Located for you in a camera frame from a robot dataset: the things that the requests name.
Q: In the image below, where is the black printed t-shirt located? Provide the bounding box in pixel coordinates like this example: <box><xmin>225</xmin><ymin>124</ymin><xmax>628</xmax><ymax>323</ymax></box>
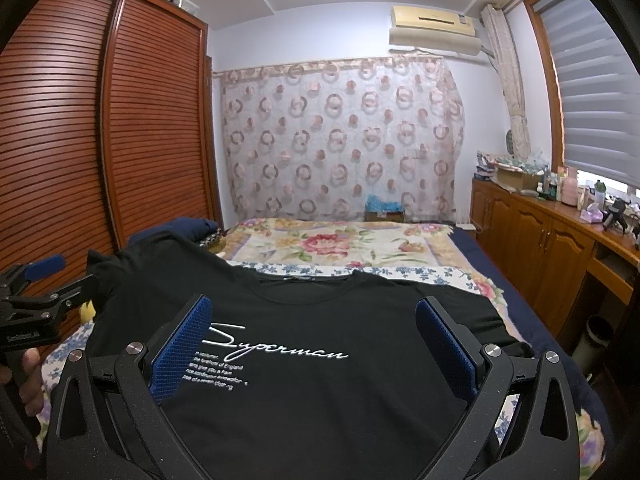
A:
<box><xmin>87</xmin><ymin>233</ymin><xmax>530</xmax><ymax>479</ymax></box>

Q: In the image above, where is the person's left hand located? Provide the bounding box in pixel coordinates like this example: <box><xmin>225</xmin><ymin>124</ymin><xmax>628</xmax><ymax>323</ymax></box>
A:
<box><xmin>18</xmin><ymin>348</ymin><xmax>43</xmax><ymax>416</ymax></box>

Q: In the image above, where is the blue floral white cloth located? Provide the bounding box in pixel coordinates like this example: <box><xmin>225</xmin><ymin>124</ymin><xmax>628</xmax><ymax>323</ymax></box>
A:
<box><xmin>37</xmin><ymin>260</ymin><xmax>524</xmax><ymax>448</ymax></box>

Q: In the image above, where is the navy bed sheet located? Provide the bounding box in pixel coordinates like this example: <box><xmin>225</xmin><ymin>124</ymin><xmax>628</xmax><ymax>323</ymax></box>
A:
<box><xmin>450</xmin><ymin>228</ymin><xmax>614</xmax><ymax>457</ymax></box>

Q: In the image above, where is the wooden sideboard cabinet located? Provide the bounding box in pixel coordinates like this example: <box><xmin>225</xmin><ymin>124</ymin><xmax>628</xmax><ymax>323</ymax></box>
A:
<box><xmin>471</xmin><ymin>179</ymin><xmax>639</xmax><ymax>344</ymax></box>

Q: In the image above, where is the navy folded blanket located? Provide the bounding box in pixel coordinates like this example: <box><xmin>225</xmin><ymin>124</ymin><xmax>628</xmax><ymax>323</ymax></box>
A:
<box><xmin>127</xmin><ymin>217</ymin><xmax>221</xmax><ymax>247</ymax></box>

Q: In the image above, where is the pink floral bedspread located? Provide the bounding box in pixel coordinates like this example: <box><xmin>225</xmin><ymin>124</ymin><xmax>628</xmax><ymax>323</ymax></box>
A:
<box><xmin>219</xmin><ymin>216</ymin><xmax>511</xmax><ymax>311</ymax></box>

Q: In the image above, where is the blue item on box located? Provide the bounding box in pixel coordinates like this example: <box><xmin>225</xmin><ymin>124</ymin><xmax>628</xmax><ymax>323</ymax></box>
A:
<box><xmin>366</xmin><ymin>194</ymin><xmax>404</xmax><ymax>214</ymax></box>

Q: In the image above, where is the brown louvered wardrobe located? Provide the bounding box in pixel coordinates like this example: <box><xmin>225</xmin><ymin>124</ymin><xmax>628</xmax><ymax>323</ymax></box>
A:
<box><xmin>1</xmin><ymin>0</ymin><xmax>221</xmax><ymax>290</ymax></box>

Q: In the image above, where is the cardboard box on sideboard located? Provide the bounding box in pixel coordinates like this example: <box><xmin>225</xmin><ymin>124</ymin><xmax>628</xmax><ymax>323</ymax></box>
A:
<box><xmin>495</xmin><ymin>166</ymin><xmax>540</xmax><ymax>193</ymax></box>

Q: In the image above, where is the pink bottle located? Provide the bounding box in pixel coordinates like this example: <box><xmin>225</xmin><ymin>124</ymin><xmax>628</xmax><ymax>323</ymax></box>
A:
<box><xmin>561</xmin><ymin>166</ymin><xmax>578</xmax><ymax>207</ymax></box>

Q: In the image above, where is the pink circle patterned curtain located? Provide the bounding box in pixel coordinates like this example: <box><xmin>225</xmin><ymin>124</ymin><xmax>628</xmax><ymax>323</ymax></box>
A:
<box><xmin>221</xmin><ymin>55</ymin><xmax>465</xmax><ymax>221</ymax></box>

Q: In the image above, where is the beige side window curtain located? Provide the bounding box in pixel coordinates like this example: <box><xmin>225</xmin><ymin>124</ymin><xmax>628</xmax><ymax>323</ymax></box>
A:
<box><xmin>480</xmin><ymin>4</ymin><xmax>532</xmax><ymax>159</ymax></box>

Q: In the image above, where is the white wall air conditioner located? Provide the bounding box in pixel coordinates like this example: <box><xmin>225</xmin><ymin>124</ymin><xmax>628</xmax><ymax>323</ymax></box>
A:
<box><xmin>390</xmin><ymin>6</ymin><xmax>482</xmax><ymax>55</ymax></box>

